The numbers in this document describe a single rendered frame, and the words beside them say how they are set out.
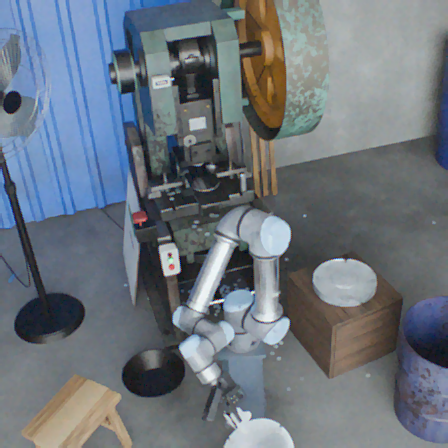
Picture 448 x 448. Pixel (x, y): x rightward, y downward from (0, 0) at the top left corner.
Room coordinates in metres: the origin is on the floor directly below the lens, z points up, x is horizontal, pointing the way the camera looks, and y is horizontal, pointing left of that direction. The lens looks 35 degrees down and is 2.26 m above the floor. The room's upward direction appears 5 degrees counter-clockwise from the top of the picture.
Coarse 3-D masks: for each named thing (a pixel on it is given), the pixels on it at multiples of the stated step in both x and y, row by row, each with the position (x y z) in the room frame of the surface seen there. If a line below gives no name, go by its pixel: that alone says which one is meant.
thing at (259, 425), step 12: (252, 420) 1.30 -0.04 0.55; (264, 420) 1.31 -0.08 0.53; (240, 432) 1.26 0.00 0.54; (252, 432) 1.27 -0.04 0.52; (264, 432) 1.28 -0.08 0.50; (228, 444) 1.22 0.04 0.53; (240, 444) 1.24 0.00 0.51; (252, 444) 1.25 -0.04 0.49; (264, 444) 1.25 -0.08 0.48; (276, 444) 1.27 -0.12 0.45; (288, 444) 1.28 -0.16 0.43
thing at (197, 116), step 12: (180, 96) 2.56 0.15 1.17; (192, 96) 2.53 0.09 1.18; (204, 96) 2.54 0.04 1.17; (180, 108) 2.47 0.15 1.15; (192, 108) 2.49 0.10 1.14; (204, 108) 2.50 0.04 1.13; (192, 120) 2.48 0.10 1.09; (204, 120) 2.50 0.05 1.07; (192, 132) 2.48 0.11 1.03; (204, 132) 2.50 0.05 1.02; (192, 144) 2.47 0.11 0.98; (204, 144) 2.47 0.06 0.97; (192, 156) 2.45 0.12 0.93; (204, 156) 2.46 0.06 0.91
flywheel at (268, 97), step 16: (240, 0) 2.91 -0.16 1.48; (256, 0) 2.78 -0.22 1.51; (272, 0) 2.48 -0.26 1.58; (256, 16) 2.79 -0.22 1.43; (272, 16) 2.59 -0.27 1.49; (240, 32) 2.94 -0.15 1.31; (256, 32) 2.69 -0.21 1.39; (272, 32) 2.60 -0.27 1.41; (272, 48) 2.58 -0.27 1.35; (240, 64) 2.94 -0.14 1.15; (256, 64) 2.82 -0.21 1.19; (272, 64) 2.61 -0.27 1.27; (256, 80) 2.83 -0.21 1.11; (272, 80) 2.68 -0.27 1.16; (256, 96) 2.76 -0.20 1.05; (272, 96) 2.62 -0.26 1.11; (272, 112) 2.57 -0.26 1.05; (272, 128) 2.53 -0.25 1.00
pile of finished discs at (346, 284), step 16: (320, 272) 2.23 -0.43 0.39; (336, 272) 2.22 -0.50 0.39; (352, 272) 2.21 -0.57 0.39; (368, 272) 2.20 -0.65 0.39; (320, 288) 2.12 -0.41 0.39; (336, 288) 2.11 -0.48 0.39; (352, 288) 2.10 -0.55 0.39; (368, 288) 2.09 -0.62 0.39; (336, 304) 2.04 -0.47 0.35; (352, 304) 2.02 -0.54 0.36
